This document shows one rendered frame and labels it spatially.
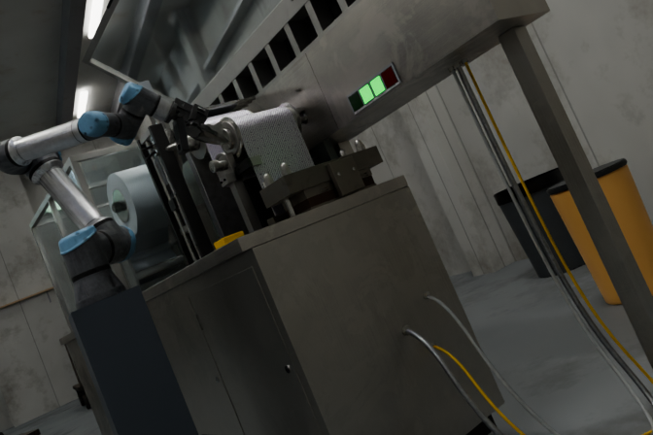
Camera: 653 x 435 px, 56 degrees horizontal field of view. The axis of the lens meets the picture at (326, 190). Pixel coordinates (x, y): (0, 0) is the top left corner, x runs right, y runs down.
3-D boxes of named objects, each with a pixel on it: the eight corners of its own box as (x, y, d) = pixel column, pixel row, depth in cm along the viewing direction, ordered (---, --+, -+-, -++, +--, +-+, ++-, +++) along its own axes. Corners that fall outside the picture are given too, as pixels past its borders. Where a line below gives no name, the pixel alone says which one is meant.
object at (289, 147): (264, 194, 204) (243, 144, 205) (318, 176, 218) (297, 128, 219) (264, 194, 203) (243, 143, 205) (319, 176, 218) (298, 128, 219)
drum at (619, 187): (700, 271, 283) (642, 150, 288) (648, 305, 266) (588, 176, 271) (632, 280, 317) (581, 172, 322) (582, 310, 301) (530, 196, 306)
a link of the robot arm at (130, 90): (117, 100, 197) (128, 77, 195) (150, 115, 202) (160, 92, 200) (116, 107, 190) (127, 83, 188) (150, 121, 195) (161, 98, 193)
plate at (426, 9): (138, 266, 402) (121, 223, 405) (176, 251, 419) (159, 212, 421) (494, 20, 156) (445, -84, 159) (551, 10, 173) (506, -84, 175)
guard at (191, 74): (88, 59, 285) (88, 58, 285) (188, 110, 305) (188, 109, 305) (161, -90, 202) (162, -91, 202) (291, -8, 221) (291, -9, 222)
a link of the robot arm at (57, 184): (97, 276, 195) (-5, 157, 206) (127, 267, 209) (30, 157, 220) (119, 250, 192) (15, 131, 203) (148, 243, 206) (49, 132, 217)
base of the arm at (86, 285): (78, 309, 178) (66, 278, 178) (76, 314, 191) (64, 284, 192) (129, 288, 185) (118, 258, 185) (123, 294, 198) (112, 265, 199)
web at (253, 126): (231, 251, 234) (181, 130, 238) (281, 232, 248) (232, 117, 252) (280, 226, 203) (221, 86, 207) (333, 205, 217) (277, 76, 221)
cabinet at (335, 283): (119, 482, 358) (64, 344, 365) (214, 426, 397) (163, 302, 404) (379, 557, 159) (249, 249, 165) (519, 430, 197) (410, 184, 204)
